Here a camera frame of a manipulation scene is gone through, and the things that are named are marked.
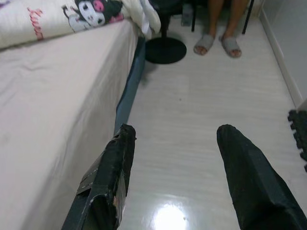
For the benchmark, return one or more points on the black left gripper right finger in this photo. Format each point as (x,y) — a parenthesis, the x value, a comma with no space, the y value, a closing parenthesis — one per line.
(254,187)

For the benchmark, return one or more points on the grey left slipper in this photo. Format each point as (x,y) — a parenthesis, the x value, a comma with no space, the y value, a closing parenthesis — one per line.
(231,46)

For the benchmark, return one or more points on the white baseboard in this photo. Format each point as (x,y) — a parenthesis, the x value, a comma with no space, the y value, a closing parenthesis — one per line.
(283,62)

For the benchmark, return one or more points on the person's bare left leg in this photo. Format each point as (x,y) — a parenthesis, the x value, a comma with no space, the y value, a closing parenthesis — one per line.
(236,16)

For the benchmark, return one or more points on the dark blue bed frame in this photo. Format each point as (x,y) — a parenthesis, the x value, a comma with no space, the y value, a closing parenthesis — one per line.
(129,95)

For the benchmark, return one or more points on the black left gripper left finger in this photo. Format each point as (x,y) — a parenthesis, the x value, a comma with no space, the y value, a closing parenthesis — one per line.
(108,179)

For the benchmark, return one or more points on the black metal chair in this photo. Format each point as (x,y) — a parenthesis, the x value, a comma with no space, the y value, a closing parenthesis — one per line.
(194,21)

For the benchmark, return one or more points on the person's bare leg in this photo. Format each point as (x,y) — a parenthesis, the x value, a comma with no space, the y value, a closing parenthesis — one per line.
(214,16)
(236,16)

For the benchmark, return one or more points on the cream cartoon print blanket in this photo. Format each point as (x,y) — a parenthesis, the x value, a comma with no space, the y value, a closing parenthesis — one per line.
(36,19)

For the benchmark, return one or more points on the black fan stand base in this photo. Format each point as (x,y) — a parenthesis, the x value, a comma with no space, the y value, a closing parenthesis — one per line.
(165,50)

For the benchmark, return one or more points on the grey right slipper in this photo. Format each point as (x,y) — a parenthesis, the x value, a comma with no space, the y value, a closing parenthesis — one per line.
(204,44)

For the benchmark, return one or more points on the person's bare right leg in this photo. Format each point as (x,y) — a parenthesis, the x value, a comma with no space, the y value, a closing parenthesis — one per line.
(214,16)

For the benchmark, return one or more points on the grey slipper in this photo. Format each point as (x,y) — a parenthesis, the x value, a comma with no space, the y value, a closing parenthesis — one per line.
(204,44)
(231,46)

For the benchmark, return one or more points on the clear plastic bottle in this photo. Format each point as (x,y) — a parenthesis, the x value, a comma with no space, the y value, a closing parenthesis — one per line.
(186,14)

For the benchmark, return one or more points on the cream sheeted bed mattress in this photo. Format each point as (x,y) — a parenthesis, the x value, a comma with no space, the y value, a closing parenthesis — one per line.
(48,95)

